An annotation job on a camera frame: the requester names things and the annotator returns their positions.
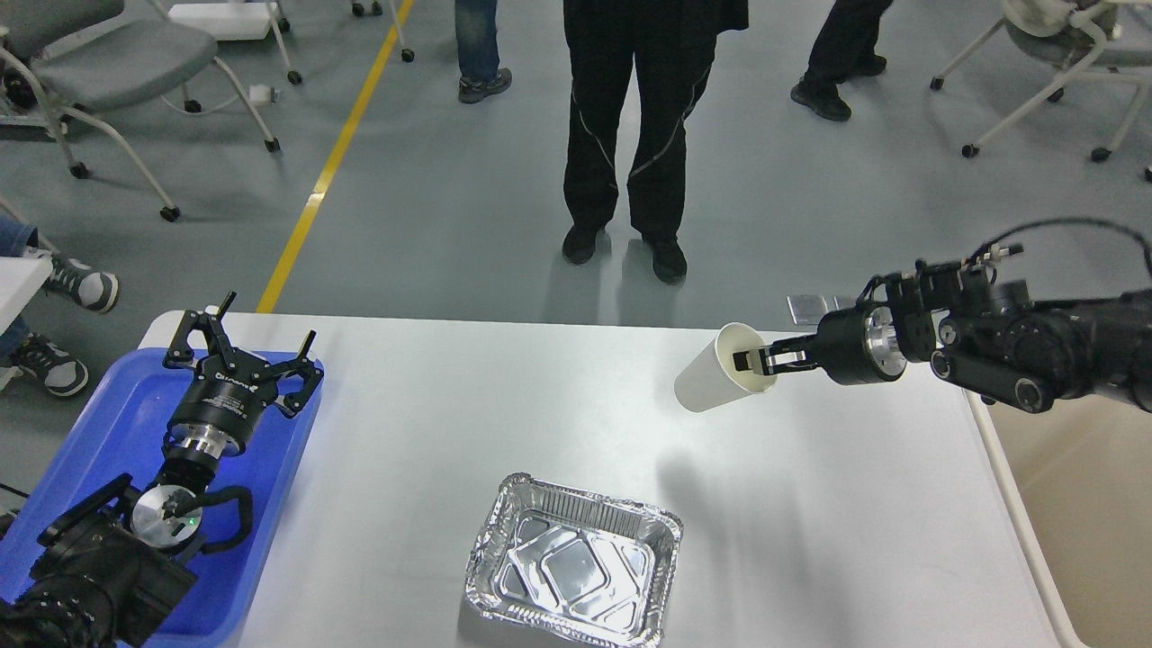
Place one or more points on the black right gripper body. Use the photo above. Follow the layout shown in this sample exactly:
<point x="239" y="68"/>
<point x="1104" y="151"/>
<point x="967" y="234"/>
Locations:
<point x="859" y="346"/>

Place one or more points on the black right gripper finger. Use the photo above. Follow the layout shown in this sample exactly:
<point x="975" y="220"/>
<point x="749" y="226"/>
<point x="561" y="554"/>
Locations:
<point x="766" y="363"/>
<point x="800" y="344"/>

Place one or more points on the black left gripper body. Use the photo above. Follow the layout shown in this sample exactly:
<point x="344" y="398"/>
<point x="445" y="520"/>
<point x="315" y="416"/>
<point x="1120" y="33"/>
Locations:
<point x="219" y="412"/>

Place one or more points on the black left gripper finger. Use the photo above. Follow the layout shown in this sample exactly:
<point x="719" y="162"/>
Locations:
<point x="290" y="404"/>
<point x="179" y="353"/>

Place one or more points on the white paper cup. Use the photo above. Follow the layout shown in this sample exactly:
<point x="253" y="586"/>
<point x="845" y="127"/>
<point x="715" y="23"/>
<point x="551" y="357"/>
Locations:
<point x="711" y="380"/>

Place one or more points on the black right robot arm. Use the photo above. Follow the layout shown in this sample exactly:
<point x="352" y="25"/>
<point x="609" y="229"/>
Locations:
<point x="988" y="337"/>

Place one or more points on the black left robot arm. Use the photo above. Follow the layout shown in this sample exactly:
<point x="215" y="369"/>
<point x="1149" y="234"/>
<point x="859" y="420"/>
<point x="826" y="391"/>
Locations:
<point x="153" y="523"/>

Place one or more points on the left metal floor plate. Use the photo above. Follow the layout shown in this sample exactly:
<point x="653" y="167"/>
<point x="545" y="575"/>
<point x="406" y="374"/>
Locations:
<point x="807" y="309"/>

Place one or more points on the blue plastic tray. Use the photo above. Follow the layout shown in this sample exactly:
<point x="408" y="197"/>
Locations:
<point x="120" y="432"/>

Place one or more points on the white side table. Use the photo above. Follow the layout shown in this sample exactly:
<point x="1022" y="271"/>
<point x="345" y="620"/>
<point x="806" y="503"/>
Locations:
<point x="21" y="279"/>

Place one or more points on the beige plastic bin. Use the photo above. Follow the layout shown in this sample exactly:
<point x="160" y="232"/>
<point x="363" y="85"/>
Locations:
<point x="1077" y="484"/>

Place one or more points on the aluminium foil food tray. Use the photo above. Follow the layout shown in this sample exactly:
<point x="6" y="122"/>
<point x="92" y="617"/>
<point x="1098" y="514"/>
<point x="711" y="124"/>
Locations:
<point x="589" y="568"/>

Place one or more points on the background person dark shoes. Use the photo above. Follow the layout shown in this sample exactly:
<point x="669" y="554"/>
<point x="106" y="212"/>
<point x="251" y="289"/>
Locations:
<point x="843" y="49"/>

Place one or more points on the grey office chair left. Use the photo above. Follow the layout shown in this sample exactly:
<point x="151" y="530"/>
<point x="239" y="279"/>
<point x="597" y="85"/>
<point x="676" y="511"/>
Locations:
<point x="127" y="66"/>

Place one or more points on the standing person in black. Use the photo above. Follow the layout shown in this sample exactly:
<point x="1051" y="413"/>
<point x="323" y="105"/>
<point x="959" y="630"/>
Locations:
<point x="668" y="48"/>

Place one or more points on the background person blue jeans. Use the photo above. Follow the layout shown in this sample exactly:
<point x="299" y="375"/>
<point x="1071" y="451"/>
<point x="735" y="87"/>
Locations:
<point x="478" y="56"/>

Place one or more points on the white office chair right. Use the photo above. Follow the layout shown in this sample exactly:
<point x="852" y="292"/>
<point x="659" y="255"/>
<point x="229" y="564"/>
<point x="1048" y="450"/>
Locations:
<point x="1081" y="41"/>

